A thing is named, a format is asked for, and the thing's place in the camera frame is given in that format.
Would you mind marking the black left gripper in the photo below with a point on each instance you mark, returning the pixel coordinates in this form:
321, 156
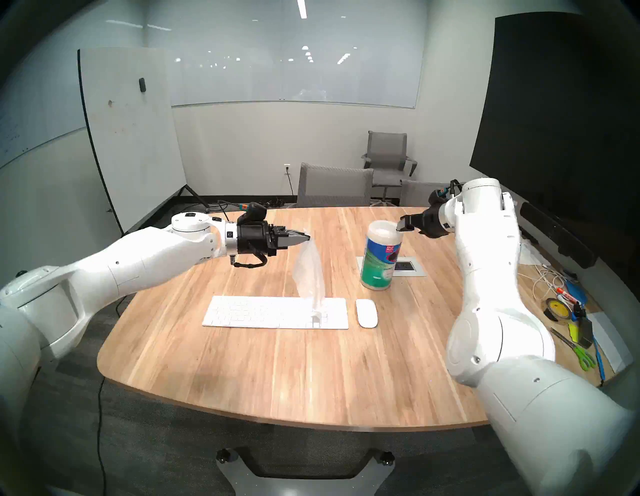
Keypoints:
255, 239

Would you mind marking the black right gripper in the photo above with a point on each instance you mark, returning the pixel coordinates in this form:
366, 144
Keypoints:
433, 221

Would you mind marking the white disinfecting wipe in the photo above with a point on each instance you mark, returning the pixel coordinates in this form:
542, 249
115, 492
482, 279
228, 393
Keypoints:
311, 275

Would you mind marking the green blue wipes canister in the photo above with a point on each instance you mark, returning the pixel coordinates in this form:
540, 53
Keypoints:
377, 270

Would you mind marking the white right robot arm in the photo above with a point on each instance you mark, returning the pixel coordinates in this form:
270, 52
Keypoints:
490, 280

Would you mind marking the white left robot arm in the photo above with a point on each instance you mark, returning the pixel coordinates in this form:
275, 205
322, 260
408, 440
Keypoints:
150, 260

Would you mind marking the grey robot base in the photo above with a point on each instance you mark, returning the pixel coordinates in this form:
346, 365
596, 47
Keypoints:
300, 487

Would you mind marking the grey mesh chair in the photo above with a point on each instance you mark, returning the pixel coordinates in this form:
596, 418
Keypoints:
332, 185
415, 194

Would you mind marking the grey office chair with armrests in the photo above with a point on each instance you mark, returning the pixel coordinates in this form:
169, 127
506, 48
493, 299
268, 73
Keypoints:
387, 150

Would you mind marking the white slim keyboard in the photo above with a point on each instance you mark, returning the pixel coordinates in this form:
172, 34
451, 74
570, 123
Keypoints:
250, 312

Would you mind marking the white computer mouse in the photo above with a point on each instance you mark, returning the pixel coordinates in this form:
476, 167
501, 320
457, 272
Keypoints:
367, 314

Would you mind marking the crumpled white tissue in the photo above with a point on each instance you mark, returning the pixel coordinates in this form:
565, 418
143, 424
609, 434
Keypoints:
532, 255

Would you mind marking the black video sound bar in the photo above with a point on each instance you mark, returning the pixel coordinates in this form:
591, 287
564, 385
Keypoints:
560, 235

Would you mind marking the yellow tape roll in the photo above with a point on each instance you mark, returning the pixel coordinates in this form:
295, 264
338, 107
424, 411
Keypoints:
557, 310

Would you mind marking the white orange glue bottle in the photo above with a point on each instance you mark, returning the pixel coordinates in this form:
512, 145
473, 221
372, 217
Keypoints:
570, 296

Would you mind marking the blue plastic item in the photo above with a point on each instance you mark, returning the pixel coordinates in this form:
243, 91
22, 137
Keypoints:
577, 289

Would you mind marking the white mobile whiteboard on stand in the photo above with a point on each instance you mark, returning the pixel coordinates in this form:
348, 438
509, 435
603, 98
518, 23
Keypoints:
130, 130

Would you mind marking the black block eraser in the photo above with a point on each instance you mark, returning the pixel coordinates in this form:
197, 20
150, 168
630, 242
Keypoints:
586, 332

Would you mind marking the black base knob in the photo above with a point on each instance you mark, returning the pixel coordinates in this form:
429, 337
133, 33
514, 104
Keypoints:
223, 455
386, 456

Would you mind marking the blue pen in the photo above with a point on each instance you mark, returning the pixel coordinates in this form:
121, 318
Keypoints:
599, 360

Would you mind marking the white paper sheet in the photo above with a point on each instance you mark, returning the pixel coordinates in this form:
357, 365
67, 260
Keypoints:
612, 340

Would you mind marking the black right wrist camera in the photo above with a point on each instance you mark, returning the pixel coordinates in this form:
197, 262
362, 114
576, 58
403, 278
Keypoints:
440, 196

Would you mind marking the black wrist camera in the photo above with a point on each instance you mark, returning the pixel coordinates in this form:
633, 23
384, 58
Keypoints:
254, 214
440, 196

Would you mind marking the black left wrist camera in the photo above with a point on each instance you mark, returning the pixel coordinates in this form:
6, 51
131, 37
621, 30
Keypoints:
254, 214

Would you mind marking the wide glass wall whiteboard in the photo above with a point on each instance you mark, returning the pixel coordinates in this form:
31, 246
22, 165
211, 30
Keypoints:
300, 75

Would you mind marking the large black wall screen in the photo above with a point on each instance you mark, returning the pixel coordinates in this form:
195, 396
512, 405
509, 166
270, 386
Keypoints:
550, 125

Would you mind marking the glass wall whiteboard with writing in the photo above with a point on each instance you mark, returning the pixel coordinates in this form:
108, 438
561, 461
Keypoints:
40, 100

